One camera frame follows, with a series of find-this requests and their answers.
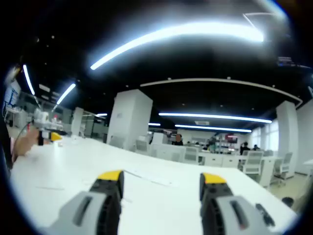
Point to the long curved ceiling light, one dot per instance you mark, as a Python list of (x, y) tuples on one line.
[(215, 117)]

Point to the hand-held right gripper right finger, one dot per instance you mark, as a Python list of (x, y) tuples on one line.
[(220, 210)]

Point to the black marker pen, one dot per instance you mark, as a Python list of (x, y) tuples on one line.
[(265, 214)]

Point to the red wall screen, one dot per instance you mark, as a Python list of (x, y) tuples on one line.
[(231, 138)]

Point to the black round stool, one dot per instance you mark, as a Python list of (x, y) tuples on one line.
[(288, 202)]

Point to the narrow white pillar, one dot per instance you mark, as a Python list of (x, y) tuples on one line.
[(77, 122)]

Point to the person's left hand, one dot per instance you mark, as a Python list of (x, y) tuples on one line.
[(31, 140)]

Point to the wide white square pillar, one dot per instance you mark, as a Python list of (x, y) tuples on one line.
[(129, 117)]

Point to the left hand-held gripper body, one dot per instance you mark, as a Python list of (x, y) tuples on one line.
[(41, 120)]

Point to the wide bright ceiling light strip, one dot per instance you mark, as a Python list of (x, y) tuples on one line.
[(171, 31)]

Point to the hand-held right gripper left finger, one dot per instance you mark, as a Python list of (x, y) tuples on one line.
[(97, 208)]

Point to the short curved ceiling light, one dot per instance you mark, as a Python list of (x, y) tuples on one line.
[(212, 128)]

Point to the row of white desks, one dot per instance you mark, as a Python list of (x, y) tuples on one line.
[(220, 159)]

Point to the white mesh office chair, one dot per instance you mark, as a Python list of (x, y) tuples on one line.
[(283, 166), (252, 164), (190, 154), (117, 142), (141, 146)]

